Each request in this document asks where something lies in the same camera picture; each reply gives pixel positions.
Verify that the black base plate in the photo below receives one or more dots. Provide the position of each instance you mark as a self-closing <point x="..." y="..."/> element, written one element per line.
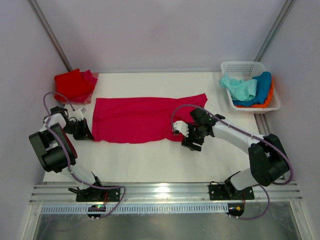
<point x="221" y="191"/>
<point x="91" y="194"/>

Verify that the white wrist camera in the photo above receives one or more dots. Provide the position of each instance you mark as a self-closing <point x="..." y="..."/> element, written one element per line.
<point x="180" y="127"/>
<point x="78" y="114"/>

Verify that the corner frame post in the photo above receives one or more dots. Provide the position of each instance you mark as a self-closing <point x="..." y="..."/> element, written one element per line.
<point x="274" y="29"/>
<point x="49" y="32"/>

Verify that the slotted grey cable duct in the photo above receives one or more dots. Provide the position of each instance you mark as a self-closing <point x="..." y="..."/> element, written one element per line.
<point x="146" y="208"/>

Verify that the red folded t shirt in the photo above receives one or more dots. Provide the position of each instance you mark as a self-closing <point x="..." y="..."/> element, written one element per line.
<point x="72" y="85"/>

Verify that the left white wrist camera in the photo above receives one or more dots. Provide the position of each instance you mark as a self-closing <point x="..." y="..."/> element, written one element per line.
<point x="78" y="114"/>

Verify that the aluminium mounting rail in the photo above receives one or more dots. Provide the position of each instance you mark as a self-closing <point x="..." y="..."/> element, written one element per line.
<point x="164" y="193"/>

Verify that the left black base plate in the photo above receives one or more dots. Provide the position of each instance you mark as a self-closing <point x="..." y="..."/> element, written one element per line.
<point x="91" y="194"/>

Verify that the mint green t shirt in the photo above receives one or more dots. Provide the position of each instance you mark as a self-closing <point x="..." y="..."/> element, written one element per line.
<point x="239" y="89"/>

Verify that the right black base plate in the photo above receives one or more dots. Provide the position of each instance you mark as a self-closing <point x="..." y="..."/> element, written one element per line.
<point x="221" y="191"/>

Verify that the orange t shirt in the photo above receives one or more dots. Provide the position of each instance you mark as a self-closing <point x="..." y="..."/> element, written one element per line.
<point x="267" y="97"/>

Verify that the magenta t shirt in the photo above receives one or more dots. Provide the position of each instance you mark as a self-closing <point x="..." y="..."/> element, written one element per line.
<point x="139" y="120"/>

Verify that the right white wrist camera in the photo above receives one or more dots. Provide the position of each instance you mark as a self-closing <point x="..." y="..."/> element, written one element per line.
<point x="180" y="127"/>

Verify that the right controller board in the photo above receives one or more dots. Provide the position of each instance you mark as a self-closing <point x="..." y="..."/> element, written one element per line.
<point x="235" y="210"/>

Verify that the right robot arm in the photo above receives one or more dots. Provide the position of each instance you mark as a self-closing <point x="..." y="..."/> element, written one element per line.
<point x="267" y="158"/>

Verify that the controller board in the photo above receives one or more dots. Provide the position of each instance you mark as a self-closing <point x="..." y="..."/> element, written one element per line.
<point x="96" y="211"/>
<point x="235" y="210"/>

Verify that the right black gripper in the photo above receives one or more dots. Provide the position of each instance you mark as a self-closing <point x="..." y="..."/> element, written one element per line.
<point x="189" y="143"/>

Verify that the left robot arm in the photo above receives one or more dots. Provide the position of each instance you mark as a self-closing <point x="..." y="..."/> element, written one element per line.
<point x="56" y="153"/>

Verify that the left controller board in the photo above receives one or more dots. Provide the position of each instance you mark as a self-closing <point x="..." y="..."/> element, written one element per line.
<point x="96" y="211"/>

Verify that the white plastic basket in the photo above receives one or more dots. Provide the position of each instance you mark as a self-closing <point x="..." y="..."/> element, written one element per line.
<point x="266" y="99"/>

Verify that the blue t shirt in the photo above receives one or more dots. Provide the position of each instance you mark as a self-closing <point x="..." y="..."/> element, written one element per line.
<point x="260" y="87"/>

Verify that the right corner frame post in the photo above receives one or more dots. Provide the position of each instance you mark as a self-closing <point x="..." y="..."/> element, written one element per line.
<point x="274" y="29"/>

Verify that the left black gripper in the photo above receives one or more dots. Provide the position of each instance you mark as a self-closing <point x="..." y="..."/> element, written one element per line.
<point x="85" y="134"/>

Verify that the left corner frame post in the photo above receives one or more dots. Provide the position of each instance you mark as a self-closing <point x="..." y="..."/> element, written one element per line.
<point x="49" y="32"/>

